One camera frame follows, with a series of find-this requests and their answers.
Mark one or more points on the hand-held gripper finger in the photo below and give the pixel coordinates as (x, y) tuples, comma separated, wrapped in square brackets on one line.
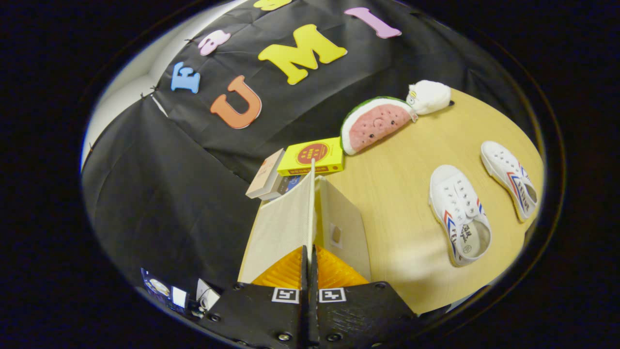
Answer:
[(313, 271), (304, 271)]

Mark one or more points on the beige storage box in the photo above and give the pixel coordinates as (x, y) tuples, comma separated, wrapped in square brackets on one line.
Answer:
[(286, 228)]

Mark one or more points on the white striped shoe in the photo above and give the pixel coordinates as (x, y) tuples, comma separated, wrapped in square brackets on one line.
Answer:
[(499, 160), (457, 194)]

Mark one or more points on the blue white printed box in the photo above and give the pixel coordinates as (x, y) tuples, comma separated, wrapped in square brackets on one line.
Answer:
[(157, 288)]

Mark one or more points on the blue book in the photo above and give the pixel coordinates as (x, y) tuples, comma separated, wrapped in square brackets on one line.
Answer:
[(292, 183)]

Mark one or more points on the white device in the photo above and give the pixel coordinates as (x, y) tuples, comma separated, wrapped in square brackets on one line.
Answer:
[(207, 295)]

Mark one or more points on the yellow book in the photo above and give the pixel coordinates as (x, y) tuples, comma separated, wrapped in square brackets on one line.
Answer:
[(312, 155)]

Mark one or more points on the watermelon slice plush toy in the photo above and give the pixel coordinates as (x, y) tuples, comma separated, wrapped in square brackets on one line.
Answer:
[(375, 126)]

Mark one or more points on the white plush toy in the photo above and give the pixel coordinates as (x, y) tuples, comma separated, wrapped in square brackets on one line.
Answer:
[(431, 97)]

